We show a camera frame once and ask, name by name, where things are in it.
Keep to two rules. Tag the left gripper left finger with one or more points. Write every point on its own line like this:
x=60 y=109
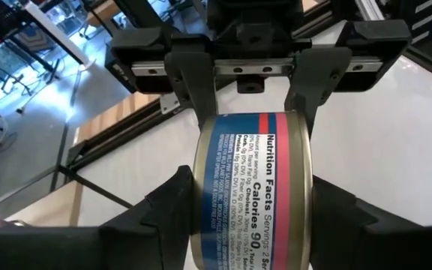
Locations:
x=156 y=232

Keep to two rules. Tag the wooden shelf black frame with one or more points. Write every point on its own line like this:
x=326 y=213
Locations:
x=43 y=206

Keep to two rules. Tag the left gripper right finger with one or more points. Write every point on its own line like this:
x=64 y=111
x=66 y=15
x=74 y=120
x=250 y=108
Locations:
x=336 y=232

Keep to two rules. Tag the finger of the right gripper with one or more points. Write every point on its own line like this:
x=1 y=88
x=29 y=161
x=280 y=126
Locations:
x=191 y=82
x=321 y=75

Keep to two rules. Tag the white pole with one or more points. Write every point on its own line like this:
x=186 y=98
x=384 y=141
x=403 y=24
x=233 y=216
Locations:
x=60 y=35

